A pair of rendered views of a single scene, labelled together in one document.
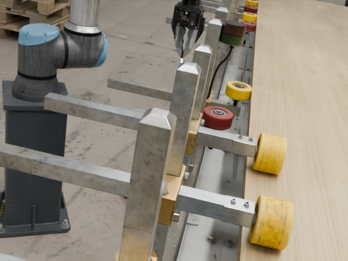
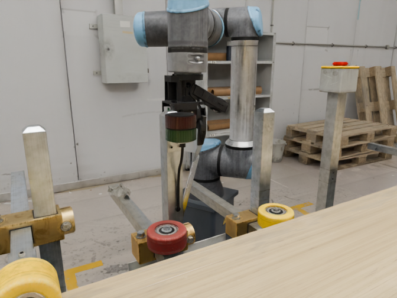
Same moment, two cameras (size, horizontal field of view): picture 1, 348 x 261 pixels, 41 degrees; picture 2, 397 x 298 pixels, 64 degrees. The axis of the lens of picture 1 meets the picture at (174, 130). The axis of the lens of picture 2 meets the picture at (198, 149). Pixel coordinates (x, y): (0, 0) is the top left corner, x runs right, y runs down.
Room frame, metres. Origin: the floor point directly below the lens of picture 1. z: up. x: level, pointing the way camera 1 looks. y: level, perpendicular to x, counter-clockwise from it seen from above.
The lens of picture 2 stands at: (0.87, -0.61, 1.23)
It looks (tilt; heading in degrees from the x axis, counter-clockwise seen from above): 15 degrees down; 55
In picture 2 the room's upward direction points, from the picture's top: straight up
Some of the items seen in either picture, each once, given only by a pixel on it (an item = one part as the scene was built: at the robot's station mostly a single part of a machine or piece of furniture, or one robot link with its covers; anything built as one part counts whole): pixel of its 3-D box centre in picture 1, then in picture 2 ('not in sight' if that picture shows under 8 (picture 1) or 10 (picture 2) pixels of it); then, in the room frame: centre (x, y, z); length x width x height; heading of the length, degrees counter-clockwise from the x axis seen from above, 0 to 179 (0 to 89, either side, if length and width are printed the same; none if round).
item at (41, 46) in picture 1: (40, 48); (206, 157); (1.75, 0.57, 0.79); 0.17 x 0.15 x 0.18; 127
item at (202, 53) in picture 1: (184, 147); (50, 252); (0.95, -0.03, 0.89); 0.04 x 0.04 x 0.48; 85
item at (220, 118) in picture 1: (214, 129); (167, 252); (1.15, -0.11, 0.85); 0.08 x 0.08 x 0.11
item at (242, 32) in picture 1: (233, 28); (180, 120); (1.19, -0.10, 1.12); 0.06 x 0.06 x 0.02
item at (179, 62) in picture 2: not in sight; (188, 64); (1.29, 0.01, 1.23); 0.10 x 0.09 x 0.05; 84
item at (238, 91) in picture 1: (235, 101); (274, 230); (1.40, -0.18, 0.85); 0.08 x 0.08 x 0.11
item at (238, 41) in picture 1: (231, 37); (181, 133); (1.19, -0.10, 1.10); 0.06 x 0.06 x 0.02
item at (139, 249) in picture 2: not in sight; (164, 240); (1.17, -0.05, 0.85); 0.14 x 0.06 x 0.05; 175
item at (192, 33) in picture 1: (189, 44); (189, 145); (1.28, 0.00, 1.04); 0.06 x 0.03 x 0.09; 174
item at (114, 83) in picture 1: (173, 96); (225, 210); (1.42, 0.02, 0.82); 0.44 x 0.03 x 0.04; 85
